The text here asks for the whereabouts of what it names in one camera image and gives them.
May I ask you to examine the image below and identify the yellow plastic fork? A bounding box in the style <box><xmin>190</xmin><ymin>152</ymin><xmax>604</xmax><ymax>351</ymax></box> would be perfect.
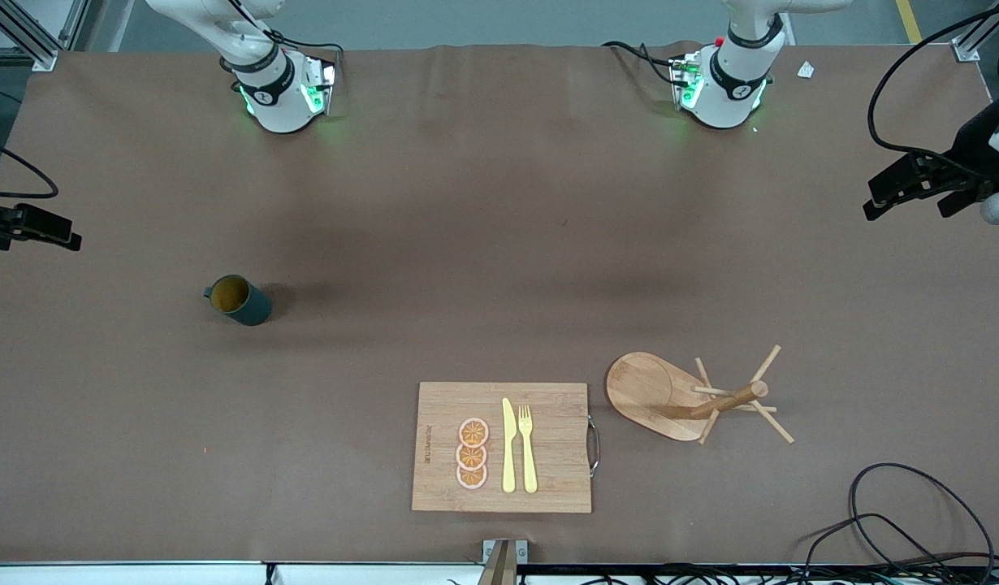
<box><xmin>518</xmin><ymin>404</ymin><xmax>539</xmax><ymax>495</ymax></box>

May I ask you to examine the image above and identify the black cable small loop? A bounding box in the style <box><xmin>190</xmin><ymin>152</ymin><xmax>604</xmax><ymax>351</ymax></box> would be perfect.
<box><xmin>800</xmin><ymin>512</ymin><xmax>955</xmax><ymax>582</ymax></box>

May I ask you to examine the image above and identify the black cable wide loop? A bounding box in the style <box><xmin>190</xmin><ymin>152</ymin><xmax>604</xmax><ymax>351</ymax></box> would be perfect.
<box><xmin>847</xmin><ymin>462</ymin><xmax>997</xmax><ymax>582</ymax></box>

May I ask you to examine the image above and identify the aluminium profile post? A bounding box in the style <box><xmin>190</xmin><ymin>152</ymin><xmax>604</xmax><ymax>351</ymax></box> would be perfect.
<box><xmin>481</xmin><ymin>539</ymin><xmax>530</xmax><ymax>585</ymax></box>

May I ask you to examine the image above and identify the black left arm base cable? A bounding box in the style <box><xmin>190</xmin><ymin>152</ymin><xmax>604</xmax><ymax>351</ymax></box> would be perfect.
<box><xmin>601</xmin><ymin>39</ymin><xmax>687</xmax><ymax>89</ymax></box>

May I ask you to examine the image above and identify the white table edge rail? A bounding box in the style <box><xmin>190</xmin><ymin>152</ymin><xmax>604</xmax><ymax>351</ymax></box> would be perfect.
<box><xmin>0</xmin><ymin>560</ymin><xmax>484</xmax><ymax>585</ymax></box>

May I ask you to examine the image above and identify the wooden mug tree rack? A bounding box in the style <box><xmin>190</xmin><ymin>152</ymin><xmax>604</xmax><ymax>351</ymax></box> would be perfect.
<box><xmin>605</xmin><ymin>344</ymin><xmax>795</xmax><ymax>446</ymax></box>

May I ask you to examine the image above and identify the black right arm base cable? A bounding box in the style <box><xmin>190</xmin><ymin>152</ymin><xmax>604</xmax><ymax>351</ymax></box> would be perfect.
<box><xmin>227</xmin><ymin>0</ymin><xmax>346</xmax><ymax>58</ymax></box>

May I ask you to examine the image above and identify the bamboo cutting board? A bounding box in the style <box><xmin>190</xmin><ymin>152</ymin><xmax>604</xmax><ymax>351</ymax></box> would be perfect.
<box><xmin>411</xmin><ymin>381</ymin><xmax>601</xmax><ymax>514</ymax></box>

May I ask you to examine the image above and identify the yellow plastic knife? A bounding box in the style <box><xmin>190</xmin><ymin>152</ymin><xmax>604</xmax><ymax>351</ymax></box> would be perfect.
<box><xmin>501</xmin><ymin>397</ymin><xmax>518</xmax><ymax>494</ymax></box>

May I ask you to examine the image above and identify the black arm base cable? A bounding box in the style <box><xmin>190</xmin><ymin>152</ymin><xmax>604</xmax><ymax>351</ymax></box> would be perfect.
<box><xmin>601</xmin><ymin>39</ymin><xmax>687</xmax><ymax>89</ymax></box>
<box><xmin>227</xmin><ymin>0</ymin><xmax>346</xmax><ymax>58</ymax></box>

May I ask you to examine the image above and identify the aluminium frame profile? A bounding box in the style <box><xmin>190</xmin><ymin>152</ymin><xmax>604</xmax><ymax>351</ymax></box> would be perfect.
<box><xmin>0</xmin><ymin>0</ymin><xmax>90</xmax><ymax>72</ymax></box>
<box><xmin>952</xmin><ymin>0</ymin><xmax>999</xmax><ymax>63</ymax></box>

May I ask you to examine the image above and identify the dark teal ribbed cup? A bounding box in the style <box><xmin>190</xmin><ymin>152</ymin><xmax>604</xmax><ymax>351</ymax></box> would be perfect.
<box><xmin>204</xmin><ymin>274</ymin><xmax>274</xmax><ymax>327</ymax></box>

